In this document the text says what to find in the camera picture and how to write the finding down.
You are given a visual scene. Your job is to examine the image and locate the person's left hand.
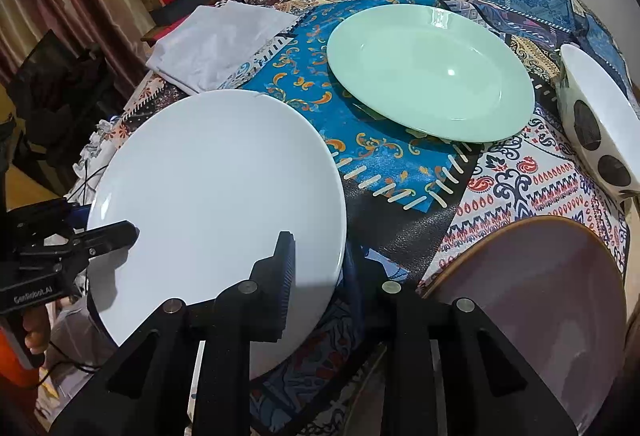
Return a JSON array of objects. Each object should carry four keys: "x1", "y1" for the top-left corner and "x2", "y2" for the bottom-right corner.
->
[{"x1": 23, "y1": 306, "x2": 51, "y2": 355}]

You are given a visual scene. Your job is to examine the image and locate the white folded cloth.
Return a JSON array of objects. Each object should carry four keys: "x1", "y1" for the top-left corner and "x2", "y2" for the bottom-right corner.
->
[{"x1": 146, "y1": 1, "x2": 297, "y2": 94}]

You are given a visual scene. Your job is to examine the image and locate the orange sleeve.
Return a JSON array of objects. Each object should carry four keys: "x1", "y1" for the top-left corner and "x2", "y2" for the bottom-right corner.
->
[{"x1": 0, "y1": 332, "x2": 39, "y2": 416}]

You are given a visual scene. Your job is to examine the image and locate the dark navy box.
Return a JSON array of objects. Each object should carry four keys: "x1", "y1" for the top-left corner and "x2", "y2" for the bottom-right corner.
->
[{"x1": 150, "y1": 0, "x2": 212, "y2": 26}]

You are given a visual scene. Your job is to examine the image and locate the purple plate brown rim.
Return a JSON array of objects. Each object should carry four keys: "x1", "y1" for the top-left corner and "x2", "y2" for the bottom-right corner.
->
[{"x1": 425, "y1": 216, "x2": 627, "y2": 434}]

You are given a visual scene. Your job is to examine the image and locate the mint green plate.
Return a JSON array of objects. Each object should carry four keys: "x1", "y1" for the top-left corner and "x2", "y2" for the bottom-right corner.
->
[{"x1": 326, "y1": 3, "x2": 535, "y2": 143}]

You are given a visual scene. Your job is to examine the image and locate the white plate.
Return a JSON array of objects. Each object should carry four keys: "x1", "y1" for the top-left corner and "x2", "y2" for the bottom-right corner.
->
[{"x1": 88, "y1": 90, "x2": 347, "y2": 378}]

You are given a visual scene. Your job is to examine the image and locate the white bowl black dots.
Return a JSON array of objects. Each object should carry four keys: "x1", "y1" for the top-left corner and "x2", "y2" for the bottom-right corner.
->
[{"x1": 556, "y1": 44, "x2": 639, "y2": 204}]

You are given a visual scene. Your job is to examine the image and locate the patchwork patterned bedspread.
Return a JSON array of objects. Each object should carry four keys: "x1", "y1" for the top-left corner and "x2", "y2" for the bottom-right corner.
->
[{"x1": 64, "y1": 0, "x2": 640, "y2": 436}]

